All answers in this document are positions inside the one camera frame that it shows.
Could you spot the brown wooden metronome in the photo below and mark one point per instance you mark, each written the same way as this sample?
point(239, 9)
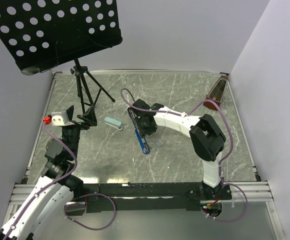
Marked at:
point(217, 92)

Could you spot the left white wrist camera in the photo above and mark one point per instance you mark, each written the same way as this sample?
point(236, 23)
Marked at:
point(59, 119)

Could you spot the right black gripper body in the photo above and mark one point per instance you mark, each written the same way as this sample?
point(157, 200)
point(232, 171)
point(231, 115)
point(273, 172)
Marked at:
point(144, 129)

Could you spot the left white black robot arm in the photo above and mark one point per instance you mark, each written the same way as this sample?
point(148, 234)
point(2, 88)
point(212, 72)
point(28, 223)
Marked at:
point(56, 184)

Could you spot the blue black stapler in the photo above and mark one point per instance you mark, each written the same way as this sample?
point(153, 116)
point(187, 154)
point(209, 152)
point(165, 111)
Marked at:
point(142, 141)

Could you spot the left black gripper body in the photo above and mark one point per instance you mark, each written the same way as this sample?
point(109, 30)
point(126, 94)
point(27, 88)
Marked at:
point(72, 133)

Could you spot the aluminium frame rail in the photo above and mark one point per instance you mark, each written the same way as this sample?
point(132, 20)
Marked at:
point(256, 191)

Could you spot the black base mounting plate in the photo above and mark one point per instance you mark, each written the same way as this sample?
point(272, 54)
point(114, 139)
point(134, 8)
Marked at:
point(188, 196)

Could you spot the light blue white stapler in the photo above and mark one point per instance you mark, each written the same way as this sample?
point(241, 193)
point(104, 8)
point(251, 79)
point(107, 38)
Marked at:
point(114, 123)

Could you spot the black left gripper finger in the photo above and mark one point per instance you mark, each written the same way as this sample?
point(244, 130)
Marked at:
point(69, 113)
point(89, 117)

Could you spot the staple strip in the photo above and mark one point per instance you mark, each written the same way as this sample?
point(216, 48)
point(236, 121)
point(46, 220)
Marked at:
point(156, 144)

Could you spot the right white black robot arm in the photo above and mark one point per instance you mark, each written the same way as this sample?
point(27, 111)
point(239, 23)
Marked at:
point(207, 138)

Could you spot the black music stand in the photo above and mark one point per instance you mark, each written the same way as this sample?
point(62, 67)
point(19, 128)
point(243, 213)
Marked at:
point(43, 34)

